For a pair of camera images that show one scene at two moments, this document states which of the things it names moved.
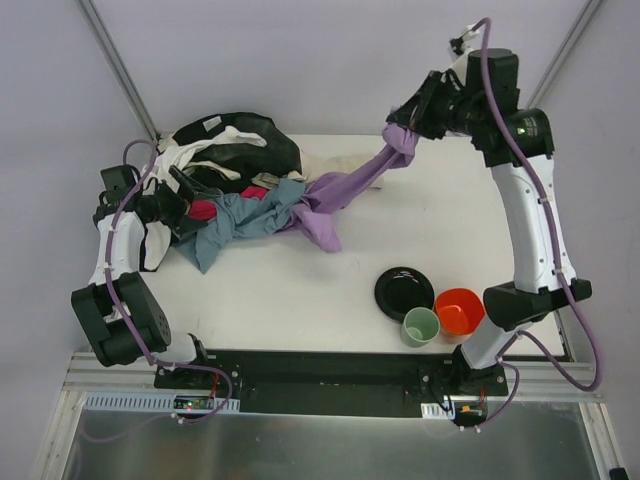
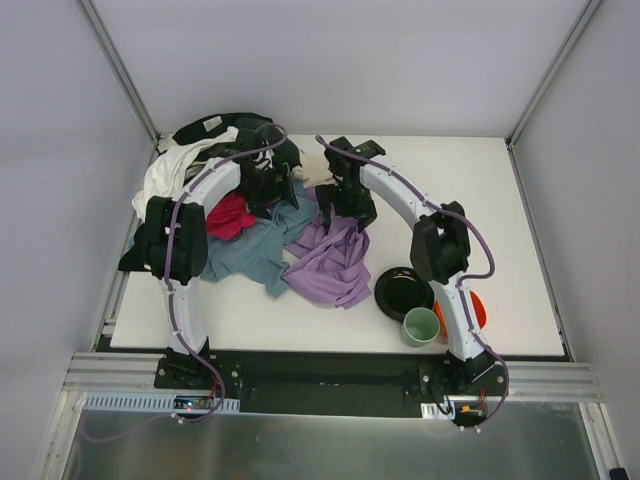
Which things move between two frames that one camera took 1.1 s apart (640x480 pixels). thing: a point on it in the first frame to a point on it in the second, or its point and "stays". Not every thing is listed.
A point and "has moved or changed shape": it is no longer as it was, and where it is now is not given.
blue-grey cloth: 232,218 has moved or changed shape
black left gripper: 176,205 to 273,185
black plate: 401,289 stays
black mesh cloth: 279,155 stays
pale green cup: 420,326 stays
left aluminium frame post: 101,35 stays
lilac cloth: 327,192 to 329,266
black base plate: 343,383 stays
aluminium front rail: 85,373 stays
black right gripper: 426,106 to 347,201
